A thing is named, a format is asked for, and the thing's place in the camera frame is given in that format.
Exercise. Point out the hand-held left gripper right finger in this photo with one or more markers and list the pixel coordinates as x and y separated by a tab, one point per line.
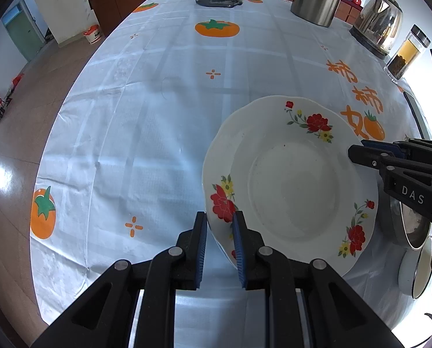
239	250

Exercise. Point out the glass tea bottle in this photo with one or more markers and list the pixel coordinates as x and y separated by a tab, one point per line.
404	56

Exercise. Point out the stainless steel bowl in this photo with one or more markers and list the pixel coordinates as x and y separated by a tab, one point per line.
388	221

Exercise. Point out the white plate with red flowers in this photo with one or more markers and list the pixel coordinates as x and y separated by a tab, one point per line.
292	188

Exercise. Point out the steel electric kettle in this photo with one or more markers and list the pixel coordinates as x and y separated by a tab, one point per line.
377	21

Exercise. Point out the red item on floor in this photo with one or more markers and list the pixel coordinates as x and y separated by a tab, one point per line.
17	79

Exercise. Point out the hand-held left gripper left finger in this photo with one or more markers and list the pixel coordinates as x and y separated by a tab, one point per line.
201	250

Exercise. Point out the white and red bucket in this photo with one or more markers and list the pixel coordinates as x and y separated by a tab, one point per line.
92	35

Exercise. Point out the black smartphone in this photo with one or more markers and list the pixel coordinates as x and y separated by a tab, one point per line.
417	112

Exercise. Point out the white enamel bowl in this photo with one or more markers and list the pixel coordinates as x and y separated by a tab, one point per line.
406	272

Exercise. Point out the green door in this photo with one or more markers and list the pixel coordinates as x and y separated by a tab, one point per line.
22	32

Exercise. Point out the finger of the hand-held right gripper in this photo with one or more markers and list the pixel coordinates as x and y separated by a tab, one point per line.
368	156
379	145

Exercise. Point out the persimmon print tablecloth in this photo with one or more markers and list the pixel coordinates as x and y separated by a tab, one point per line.
129	116

